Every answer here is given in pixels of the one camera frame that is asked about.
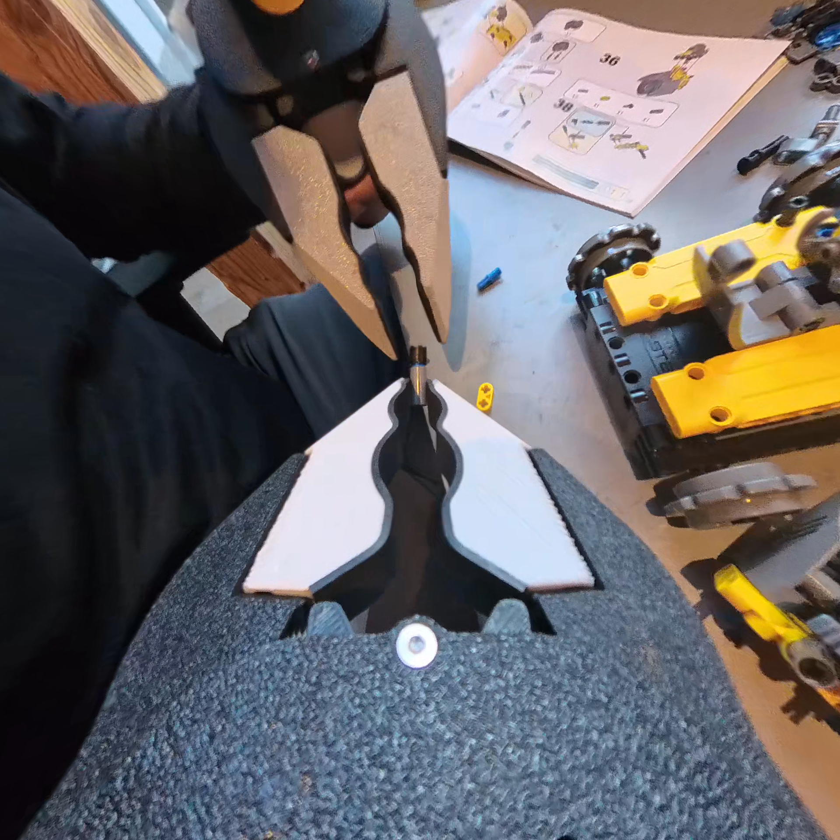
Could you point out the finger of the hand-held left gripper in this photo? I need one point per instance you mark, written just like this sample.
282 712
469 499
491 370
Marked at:
413 164
308 210

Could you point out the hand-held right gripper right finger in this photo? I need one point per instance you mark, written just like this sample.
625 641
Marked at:
518 518

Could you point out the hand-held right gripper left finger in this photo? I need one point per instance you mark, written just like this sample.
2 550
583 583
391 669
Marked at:
315 518

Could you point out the small yellow brick connector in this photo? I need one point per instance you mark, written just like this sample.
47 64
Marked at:
484 397

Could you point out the small blue brick pin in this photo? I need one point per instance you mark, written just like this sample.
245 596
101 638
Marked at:
489 279

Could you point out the grey sleeve with black pin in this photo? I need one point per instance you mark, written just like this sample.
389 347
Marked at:
418 380

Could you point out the person's left forearm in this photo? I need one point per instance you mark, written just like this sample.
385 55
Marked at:
98 164

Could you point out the grey desk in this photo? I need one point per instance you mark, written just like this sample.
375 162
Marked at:
525 315

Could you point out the person's left hand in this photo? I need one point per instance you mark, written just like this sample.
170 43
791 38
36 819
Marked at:
364 203

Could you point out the person's grey trouser leg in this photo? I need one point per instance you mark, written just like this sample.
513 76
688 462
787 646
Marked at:
308 348

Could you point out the open instruction booklet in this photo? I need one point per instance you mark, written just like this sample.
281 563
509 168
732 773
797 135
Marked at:
590 131

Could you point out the yellow black brick vehicle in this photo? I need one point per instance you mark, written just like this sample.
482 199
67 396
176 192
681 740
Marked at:
741 387

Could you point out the yellow grey engine subassembly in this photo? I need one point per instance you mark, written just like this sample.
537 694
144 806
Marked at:
768 617

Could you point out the pile of small dark connectors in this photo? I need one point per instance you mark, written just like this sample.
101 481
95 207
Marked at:
820 26

